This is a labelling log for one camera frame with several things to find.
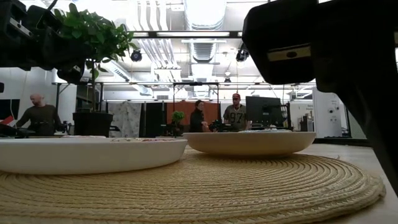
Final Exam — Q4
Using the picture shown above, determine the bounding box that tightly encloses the white plate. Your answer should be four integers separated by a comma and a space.
0, 137, 188, 175

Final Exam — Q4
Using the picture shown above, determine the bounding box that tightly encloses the small background plant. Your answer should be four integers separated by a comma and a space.
170, 111, 186, 136

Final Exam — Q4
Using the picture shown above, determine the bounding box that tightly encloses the orange partition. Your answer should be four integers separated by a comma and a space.
166, 101, 221, 133

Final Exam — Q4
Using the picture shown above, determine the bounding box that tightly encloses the black screen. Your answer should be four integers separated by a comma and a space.
0, 98, 20, 121

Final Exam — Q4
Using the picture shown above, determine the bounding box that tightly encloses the large pink frosted donut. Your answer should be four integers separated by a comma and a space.
60, 134, 107, 139

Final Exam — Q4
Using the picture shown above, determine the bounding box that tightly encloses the black overhead frame beam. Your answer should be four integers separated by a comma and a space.
133, 30, 244, 39

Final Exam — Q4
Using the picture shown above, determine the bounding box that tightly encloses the person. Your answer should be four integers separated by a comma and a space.
15, 93, 62, 137
189, 100, 210, 133
223, 92, 252, 131

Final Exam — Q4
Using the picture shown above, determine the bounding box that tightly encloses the black panel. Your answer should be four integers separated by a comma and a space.
144, 101, 168, 138

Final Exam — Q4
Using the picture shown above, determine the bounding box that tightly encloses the black rack frame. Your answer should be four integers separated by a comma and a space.
172, 82, 220, 131

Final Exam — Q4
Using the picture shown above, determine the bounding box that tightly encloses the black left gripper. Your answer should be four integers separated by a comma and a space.
0, 0, 95, 85

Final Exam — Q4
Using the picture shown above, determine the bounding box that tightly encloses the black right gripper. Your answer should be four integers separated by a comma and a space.
242, 0, 398, 94

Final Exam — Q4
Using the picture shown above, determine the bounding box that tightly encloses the beige plate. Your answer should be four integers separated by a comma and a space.
182, 130, 317, 157

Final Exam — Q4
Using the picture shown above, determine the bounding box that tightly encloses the green leafy plant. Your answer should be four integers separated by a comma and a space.
52, 2, 137, 113

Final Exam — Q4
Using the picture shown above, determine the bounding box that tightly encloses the black monitor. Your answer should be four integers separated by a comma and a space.
245, 96, 283, 128

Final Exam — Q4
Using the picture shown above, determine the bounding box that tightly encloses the black plant pot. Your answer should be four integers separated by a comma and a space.
72, 111, 114, 138

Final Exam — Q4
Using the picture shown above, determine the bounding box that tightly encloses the black aluminium table frame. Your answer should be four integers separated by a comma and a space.
312, 137, 371, 147

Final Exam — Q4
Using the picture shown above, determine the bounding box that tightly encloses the green partition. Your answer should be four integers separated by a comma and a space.
348, 111, 367, 139

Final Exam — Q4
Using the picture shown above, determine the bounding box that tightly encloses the round woven straw placemat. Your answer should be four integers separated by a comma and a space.
0, 149, 386, 224

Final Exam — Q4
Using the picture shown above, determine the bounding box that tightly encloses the white pillar cabinet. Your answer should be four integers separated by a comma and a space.
312, 86, 348, 138

